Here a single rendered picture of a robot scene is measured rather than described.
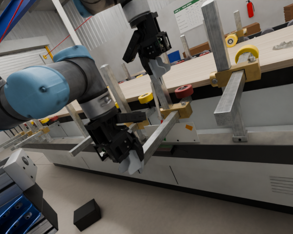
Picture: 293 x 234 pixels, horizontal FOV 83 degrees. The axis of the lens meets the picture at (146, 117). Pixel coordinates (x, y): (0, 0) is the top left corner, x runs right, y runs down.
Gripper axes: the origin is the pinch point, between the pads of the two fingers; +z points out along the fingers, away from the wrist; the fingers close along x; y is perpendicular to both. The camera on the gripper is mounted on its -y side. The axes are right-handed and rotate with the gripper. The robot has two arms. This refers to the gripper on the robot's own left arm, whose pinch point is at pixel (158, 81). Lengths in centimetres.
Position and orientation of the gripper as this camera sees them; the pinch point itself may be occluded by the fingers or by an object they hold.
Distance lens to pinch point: 59.6
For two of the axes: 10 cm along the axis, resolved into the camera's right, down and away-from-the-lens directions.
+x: 5.1, -5.0, 7.0
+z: 3.9, 8.6, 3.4
